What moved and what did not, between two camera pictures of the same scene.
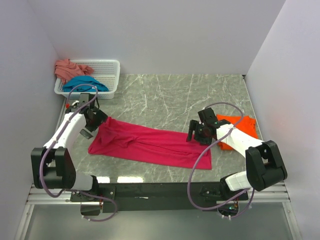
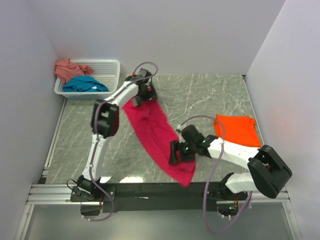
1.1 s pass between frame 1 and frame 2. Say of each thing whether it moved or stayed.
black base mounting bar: stayed
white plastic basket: stayed
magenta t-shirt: moved
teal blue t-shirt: stayed
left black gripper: moved
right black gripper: moved
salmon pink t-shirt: stayed
